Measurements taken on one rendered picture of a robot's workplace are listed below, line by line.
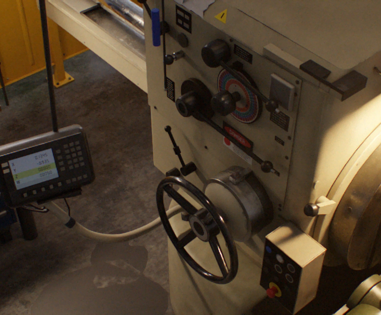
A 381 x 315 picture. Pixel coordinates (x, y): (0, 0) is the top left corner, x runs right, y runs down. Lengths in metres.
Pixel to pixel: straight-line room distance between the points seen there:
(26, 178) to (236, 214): 0.81
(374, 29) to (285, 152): 0.41
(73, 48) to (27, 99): 0.49
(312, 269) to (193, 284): 1.07
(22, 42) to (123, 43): 1.68
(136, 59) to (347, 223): 1.30
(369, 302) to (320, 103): 0.61
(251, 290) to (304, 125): 1.15
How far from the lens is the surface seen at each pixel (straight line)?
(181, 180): 1.90
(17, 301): 3.54
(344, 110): 1.75
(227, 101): 1.82
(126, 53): 2.92
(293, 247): 1.93
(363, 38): 1.78
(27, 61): 4.64
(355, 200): 1.97
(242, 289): 2.74
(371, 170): 1.96
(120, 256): 3.62
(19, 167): 2.37
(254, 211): 1.99
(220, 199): 2.01
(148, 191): 3.93
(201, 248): 2.86
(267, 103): 1.72
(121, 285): 3.50
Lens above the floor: 2.84
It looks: 43 degrees down
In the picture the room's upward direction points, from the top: straight up
